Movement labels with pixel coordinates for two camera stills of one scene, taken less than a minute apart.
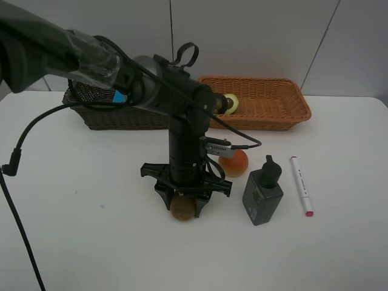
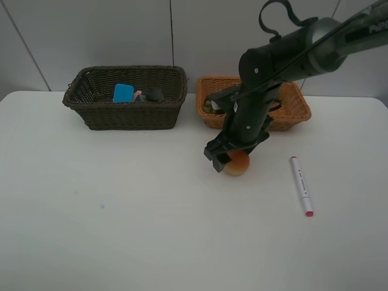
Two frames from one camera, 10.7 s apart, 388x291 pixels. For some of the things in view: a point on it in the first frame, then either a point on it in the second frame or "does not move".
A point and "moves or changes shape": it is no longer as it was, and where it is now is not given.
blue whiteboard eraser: [119, 97] does not move
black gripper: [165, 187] to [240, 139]
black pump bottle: [263, 193] moves or changes shape
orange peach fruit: [236, 166] does not move
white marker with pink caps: [309, 211] does not move
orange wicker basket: [265, 103] does not move
